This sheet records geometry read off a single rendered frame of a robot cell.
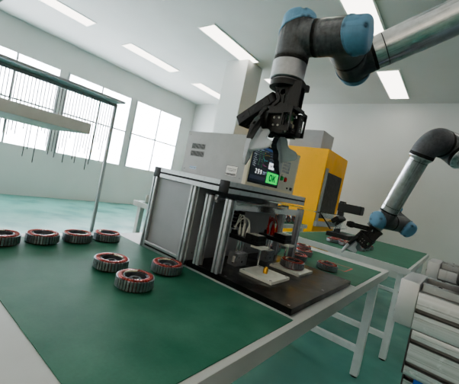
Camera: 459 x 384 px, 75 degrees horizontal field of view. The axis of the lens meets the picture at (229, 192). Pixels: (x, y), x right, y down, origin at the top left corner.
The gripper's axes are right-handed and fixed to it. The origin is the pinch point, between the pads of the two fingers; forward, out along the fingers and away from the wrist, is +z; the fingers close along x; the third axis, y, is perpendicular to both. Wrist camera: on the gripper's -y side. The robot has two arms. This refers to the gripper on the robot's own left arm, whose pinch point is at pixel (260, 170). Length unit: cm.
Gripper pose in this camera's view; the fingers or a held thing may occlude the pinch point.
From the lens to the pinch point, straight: 68.8
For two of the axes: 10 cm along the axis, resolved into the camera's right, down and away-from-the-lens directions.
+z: -2.0, 9.8, 0.3
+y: 7.5, 1.7, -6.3
